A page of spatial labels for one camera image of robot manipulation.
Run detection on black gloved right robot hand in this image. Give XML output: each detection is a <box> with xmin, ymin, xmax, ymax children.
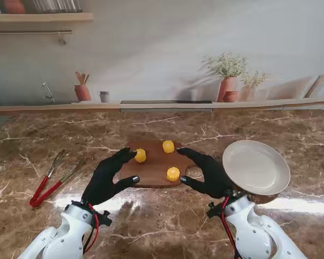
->
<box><xmin>177</xmin><ymin>147</ymin><xmax>235</xmax><ymax>200</ymax></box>

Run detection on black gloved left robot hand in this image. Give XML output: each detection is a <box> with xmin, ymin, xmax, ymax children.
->
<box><xmin>80</xmin><ymin>147</ymin><xmax>140</xmax><ymax>207</ymax></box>

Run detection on yellow corn chunk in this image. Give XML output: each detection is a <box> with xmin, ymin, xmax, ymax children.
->
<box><xmin>134</xmin><ymin>148</ymin><xmax>147</xmax><ymax>163</ymax></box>
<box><xmin>166</xmin><ymin>166</ymin><xmax>181</xmax><ymax>182</ymax></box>
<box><xmin>162</xmin><ymin>140</ymin><xmax>176</xmax><ymax>154</ymax></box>

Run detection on red handled metal tongs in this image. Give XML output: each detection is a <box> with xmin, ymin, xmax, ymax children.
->
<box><xmin>29</xmin><ymin>149</ymin><xmax>87</xmax><ymax>208</ymax></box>

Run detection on beige round ceramic plate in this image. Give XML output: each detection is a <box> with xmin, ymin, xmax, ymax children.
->
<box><xmin>222</xmin><ymin>139</ymin><xmax>291</xmax><ymax>196</ymax></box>

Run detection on brown wooden cutting board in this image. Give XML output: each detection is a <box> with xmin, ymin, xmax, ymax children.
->
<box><xmin>119</xmin><ymin>140</ymin><xmax>205</xmax><ymax>189</ymax></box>

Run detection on printed kitchen backdrop banner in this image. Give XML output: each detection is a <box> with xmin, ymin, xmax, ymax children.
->
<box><xmin>0</xmin><ymin>0</ymin><xmax>324</xmax><ymax>114</ymax></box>

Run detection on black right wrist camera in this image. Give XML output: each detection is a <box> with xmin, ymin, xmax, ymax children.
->
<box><xmin>206</xmin><ymin>202</ymin><xmax>225</xmax><ymax>219</ymax></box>

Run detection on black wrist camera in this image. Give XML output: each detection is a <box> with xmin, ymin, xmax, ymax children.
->
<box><xmin>206</xmin><ymin>202</ymin><xmax>225</xmax><ymax>219</ymax></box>
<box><xmin>96</xmin><ymin>210</ymin><xmax>113</xmax><ymax>227</ymax></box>

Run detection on red black right arm cable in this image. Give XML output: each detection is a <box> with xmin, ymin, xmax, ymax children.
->
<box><xmin>221</xmin><ymin>196</ymin><xmax>241</xmax><ymax>259</ymax></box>

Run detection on red black arm cable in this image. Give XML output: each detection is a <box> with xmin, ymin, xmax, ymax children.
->
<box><xmin>82</xmin><ymin>203</ymin><xmax>100</xmax><ymax>254</ymax></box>
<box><xmin>221</xmin><ymin>196</ymin><xmax>241</xmax><ymax>259</ymax></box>

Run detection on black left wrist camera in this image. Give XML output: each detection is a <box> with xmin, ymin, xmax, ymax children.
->
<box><xmin>96</xmin><ymin>210</ymin><xmax>113</xmax><ymax>227</ymax></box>

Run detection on red black left arm cable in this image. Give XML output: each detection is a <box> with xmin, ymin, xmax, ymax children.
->
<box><xmin>82</xmin><ymin>203</ymin><xmax>100</xmax><ymax>254</ymax></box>

